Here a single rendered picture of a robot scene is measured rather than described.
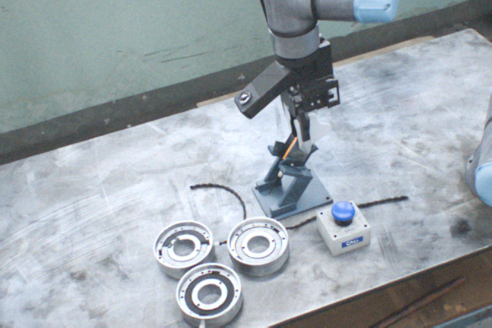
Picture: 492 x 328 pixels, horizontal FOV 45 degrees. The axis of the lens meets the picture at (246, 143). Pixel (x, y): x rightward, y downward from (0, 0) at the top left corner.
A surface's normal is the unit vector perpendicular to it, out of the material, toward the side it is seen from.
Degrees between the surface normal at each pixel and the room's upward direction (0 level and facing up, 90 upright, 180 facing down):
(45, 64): 90
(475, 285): 0
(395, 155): 0
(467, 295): 0
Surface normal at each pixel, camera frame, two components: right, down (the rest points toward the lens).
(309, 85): -0.18, -0.72
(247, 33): 0.32, 0.60
